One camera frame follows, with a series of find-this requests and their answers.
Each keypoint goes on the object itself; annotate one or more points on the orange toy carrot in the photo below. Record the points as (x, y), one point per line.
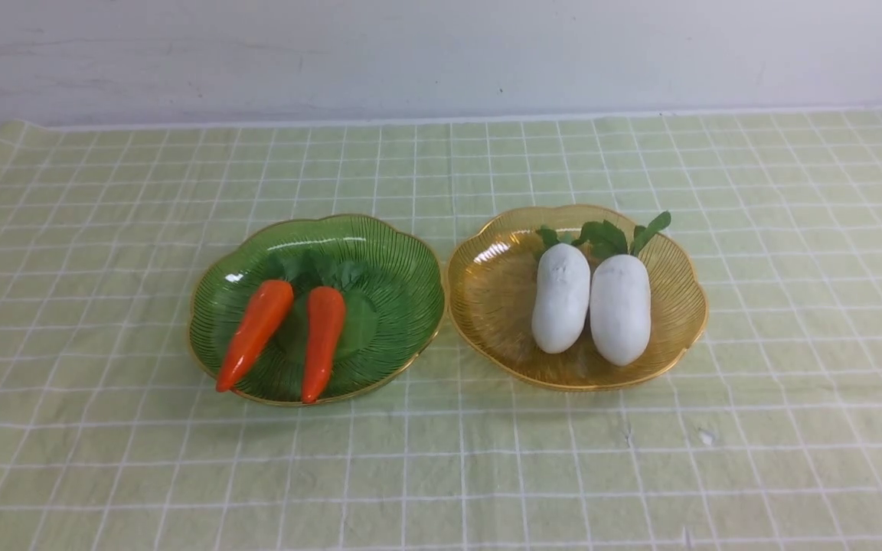
(326, 315)
(266, 310)

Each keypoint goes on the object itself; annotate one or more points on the white radish nearer camera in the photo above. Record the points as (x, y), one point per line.
(562, 294)

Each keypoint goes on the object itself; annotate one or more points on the white radish farther back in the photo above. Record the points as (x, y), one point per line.
(620, 292)

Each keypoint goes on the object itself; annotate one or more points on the green ribbed plastic plate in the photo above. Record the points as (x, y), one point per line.
(393, 312)

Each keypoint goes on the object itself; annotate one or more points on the amber ribbed plastic plate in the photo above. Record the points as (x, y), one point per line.
(491, 280)

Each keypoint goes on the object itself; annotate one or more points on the green checkered tablecloth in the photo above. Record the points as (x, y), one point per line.
(766, 436)

